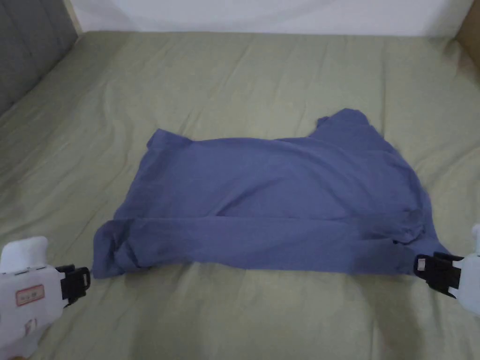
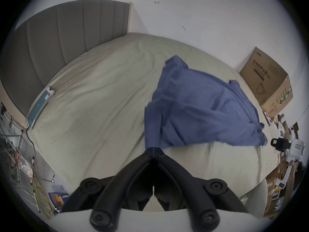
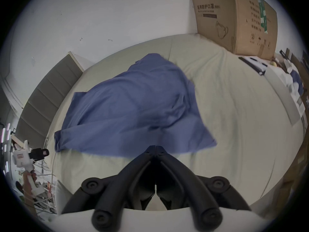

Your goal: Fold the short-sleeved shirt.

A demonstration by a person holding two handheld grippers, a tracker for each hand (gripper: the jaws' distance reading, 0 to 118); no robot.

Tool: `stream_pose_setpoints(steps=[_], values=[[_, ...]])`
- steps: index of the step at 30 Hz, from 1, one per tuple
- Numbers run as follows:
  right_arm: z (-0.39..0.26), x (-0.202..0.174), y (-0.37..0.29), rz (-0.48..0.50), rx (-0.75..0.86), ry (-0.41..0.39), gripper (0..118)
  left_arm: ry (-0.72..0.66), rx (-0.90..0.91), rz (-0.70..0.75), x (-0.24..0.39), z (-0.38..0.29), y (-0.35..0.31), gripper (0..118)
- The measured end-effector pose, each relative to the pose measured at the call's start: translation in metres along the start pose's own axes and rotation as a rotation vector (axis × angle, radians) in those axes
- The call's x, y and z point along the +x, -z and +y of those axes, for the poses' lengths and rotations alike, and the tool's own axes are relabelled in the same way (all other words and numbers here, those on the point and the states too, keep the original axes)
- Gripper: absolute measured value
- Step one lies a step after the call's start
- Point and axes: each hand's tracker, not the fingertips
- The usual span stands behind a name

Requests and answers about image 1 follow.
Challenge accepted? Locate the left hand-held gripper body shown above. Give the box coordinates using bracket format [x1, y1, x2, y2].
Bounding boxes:
[0, 236, 75, 350]

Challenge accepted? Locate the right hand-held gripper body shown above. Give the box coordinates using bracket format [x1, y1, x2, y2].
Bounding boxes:
[448, 224, 480, 313]

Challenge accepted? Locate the dark blue shirt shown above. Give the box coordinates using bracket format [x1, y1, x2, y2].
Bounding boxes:
[91, 108, 453, 280]

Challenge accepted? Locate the grey padded headboard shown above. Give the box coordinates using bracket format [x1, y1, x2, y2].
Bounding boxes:
[0, 0, 80, 118]

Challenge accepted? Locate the bed with pale green sheet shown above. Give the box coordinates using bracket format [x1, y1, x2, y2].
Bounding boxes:
[0, 30, 480, 360]

